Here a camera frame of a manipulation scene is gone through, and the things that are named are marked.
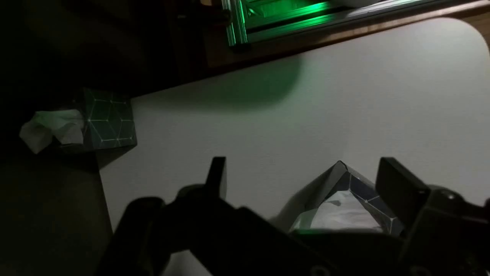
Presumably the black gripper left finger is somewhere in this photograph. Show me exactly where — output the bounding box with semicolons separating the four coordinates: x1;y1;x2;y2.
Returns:
205;157;227;198

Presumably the dark patterned tissue box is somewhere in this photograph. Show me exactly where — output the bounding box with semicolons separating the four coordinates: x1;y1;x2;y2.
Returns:
18;88;138;154

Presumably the green lit metal frame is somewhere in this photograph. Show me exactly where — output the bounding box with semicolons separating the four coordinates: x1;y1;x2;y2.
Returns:
221;0;464;48

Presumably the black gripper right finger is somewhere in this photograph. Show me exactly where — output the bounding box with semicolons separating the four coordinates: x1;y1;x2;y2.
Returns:
375;157;430;237

